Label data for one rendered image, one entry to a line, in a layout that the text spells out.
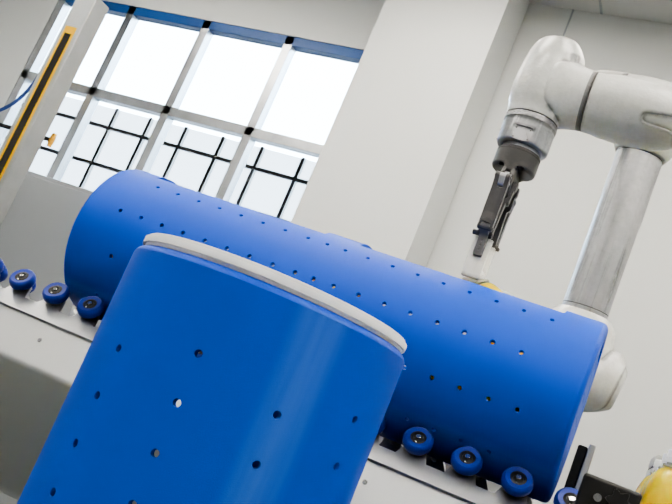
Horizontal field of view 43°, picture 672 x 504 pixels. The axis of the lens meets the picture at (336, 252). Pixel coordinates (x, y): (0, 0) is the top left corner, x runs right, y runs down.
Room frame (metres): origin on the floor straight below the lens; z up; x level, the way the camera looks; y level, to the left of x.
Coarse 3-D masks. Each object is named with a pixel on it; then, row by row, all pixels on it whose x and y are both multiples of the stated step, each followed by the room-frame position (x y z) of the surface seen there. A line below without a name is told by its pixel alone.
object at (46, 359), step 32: (0, 320) 1.49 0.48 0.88; (32, 320) 1.48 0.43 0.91; (0, 352) 1.46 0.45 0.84; (32, 352) 1.45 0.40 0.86; (64, 352) 1.44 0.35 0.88; (0, 384) 1.47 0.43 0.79; (32, 384) 1.44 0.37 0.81; (64, 384) 1.41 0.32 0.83; (0, 416) 1.48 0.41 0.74; (32, 416) 1.45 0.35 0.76; (0, 448) 1.49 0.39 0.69; (32, 448) 1.46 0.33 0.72; (0, 480) 1.50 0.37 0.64; (384, 480) 1.24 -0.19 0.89
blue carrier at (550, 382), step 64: (128, 192) 1.45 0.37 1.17; (192, 192) 1.46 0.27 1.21; (128, 256) 1.41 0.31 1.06; (256, 256) 1.34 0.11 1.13; (320, 256) 1.33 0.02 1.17; (384, 256) 1.33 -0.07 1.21; (384, 320) 1.25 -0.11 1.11; (448, 320) 1.23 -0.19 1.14; (512, 320) 1.22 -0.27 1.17; (576, 320) 1.23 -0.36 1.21; (448, 384) 1.22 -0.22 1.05; (512, 384) 1.18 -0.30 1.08; (576, 384) 1.16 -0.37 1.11; (448, 448) 1.27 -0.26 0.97; (512, 448) 1.20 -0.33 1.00
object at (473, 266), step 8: (488, 240) 1.34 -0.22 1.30; (472, 248) 1.34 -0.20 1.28; (488, 248) 1.34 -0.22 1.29; (472, 256) 1.34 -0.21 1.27; (464, 264) 1.35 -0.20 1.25; (472, 264) 1.34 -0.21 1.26; (480, 264) 1.34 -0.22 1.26; (464, 272) 1.34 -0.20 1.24; (472, 272) 1.34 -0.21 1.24; (480, 272) 1.34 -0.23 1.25
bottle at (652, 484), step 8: (664, 464) 1.14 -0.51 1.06; (656, 472) 1.14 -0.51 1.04; (664, 472) 1.12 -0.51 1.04; (656, 480) 1.13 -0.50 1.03; (664, 480) 1.12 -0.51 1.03; (648, 488) 1.13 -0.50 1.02; (656, 488) 1.12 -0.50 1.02; (664, 488) 1.11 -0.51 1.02; (648, 496) 1.13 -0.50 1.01; (656, 496) 1.12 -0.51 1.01; (664, 496) 1.11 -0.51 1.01
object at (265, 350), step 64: (192, 256) 0.73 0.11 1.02; (128, 320) 0.75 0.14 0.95; (192, 320) 0.71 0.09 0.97; (256, 320) 0.70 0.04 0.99; (320, 320) 0.71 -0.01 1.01; (128, 384) 0.72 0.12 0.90; (192, 384) 0.70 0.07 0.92; (256, 384) 0.70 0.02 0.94; (320, 384) 0.72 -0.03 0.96; (384, 384) 0.77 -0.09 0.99; (64, 448) 0.75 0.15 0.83; (128, 448) 0.71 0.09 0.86; (192, 448) 0.70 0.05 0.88; (256, 448) 0.71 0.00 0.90; (320, 448) 0.73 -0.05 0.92
